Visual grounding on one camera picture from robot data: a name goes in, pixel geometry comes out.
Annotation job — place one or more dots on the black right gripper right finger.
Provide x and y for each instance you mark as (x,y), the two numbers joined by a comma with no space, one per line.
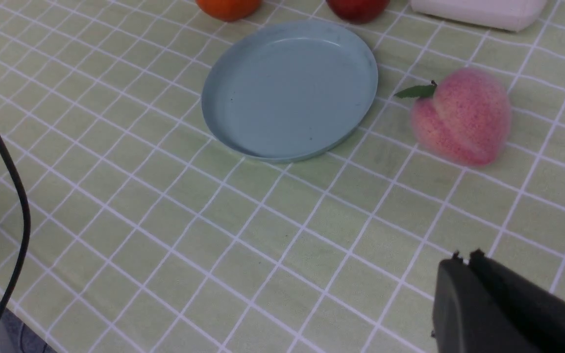
(538,315)

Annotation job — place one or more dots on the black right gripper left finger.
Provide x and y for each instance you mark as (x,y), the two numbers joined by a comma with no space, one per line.
(465,317)

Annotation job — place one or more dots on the pink peach with leaf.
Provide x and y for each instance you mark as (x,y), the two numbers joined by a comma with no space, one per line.
(466,118)

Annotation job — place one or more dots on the light blue round plate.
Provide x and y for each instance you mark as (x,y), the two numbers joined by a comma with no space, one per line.
(290,91)

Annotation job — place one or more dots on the white two-slot toaster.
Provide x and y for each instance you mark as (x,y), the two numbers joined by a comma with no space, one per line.
(509,15)

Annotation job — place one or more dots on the red apple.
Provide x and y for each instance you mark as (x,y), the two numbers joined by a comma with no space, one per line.
(357,11)

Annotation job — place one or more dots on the green checkered tablecloth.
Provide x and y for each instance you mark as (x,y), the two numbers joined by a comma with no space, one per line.
(150,236)

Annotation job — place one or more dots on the orange persimmon with leaf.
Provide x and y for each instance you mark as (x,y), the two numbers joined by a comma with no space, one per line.
(229,10)

